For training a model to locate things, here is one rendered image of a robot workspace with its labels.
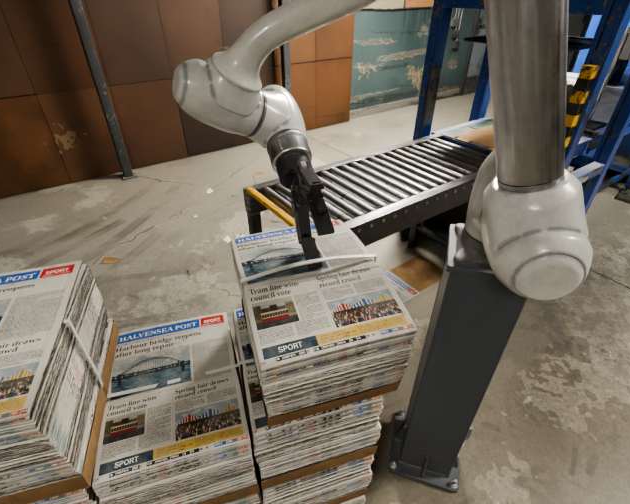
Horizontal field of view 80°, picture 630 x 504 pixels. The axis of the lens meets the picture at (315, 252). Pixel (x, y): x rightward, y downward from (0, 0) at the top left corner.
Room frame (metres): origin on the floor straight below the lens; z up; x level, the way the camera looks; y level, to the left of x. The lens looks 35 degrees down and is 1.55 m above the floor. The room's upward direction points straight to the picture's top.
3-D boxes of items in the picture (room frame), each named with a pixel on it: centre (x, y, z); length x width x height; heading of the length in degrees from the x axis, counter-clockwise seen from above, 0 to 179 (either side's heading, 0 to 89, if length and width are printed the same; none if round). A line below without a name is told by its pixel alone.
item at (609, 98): (2.96, -2.13, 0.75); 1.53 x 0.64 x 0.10; 125
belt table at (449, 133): (2.31, -1.21, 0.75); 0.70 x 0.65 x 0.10; 125
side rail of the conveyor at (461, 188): (1.51, -0.52, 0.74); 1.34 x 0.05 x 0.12; 125
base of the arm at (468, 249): (0.80, -0.45, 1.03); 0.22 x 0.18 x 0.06; 162
